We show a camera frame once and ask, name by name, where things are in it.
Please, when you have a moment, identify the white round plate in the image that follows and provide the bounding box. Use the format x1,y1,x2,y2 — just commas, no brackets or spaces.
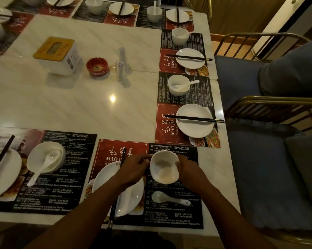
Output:
175,48,206,70
165,8,190,23
46,0,75,7
92,161,145,218
0,148,22,201
109,2,135,16
175,104,215,139

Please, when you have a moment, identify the person's left hand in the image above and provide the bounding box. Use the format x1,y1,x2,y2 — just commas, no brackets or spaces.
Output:
116,153,152,190

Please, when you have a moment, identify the white tissue box yellow top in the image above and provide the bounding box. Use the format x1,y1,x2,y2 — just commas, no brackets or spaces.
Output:
32,36,82,76

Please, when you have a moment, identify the gold metal chair blue seat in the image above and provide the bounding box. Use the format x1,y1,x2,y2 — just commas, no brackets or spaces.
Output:
224,95,312,249
213,32,312,107

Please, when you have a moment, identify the black chopstick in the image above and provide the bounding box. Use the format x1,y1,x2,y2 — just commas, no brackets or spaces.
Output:
165,116,225,124
164,114,224,122
167,55,213,62
167,54,213,60
107,148,126,229

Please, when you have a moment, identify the grey back cushion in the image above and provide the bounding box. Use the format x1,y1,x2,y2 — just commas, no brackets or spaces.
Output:
285,133,312,219
258,36,312,98

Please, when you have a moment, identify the red and black paper placemat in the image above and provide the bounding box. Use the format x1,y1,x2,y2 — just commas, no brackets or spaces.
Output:
6,0,84,19
159,30,210,77
71,0,141,28
0,127,97,214
155,72,221,149
79,139,204,230
135,5,195,33
0,11,35,66

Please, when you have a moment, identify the person's right hand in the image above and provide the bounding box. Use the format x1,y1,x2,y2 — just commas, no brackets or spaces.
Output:
175,154,211,195

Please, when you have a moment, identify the person's left forearm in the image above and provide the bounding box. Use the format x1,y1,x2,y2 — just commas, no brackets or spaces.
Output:
24,176,144,249

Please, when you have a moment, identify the person's right forearm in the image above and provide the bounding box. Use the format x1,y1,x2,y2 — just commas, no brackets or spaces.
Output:
195,183,277,249

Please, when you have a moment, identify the red ashtray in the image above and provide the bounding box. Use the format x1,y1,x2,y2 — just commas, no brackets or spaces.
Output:
86,57,110,79

